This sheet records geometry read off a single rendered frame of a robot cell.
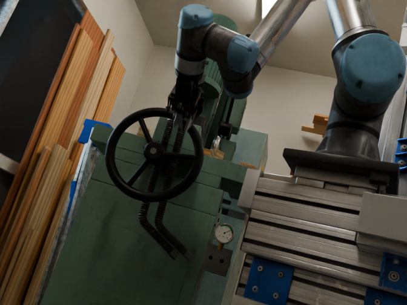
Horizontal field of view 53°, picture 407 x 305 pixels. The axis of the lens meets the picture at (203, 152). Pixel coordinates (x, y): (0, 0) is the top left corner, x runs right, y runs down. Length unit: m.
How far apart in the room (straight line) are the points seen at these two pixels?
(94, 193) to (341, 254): 0.85
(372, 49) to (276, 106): 3.30
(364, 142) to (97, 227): 0.86
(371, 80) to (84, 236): 0.97
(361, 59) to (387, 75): 0.05
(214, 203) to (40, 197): 1.66
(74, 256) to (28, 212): 1.45
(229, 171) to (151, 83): 3.14
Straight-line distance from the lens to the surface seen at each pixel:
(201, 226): 1.33
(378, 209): 0.74
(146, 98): 4.35
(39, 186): 2.82
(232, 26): 1.73
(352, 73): 0.83
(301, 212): 0.87
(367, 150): 0.93
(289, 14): 1.11
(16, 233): 2.78
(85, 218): 1.40
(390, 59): 0.85
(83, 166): 2.31
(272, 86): 4.22
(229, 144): 1.73
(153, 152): 1.19
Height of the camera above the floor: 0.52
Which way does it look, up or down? 16 degrees up
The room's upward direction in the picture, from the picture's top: 18 degrees clockwise
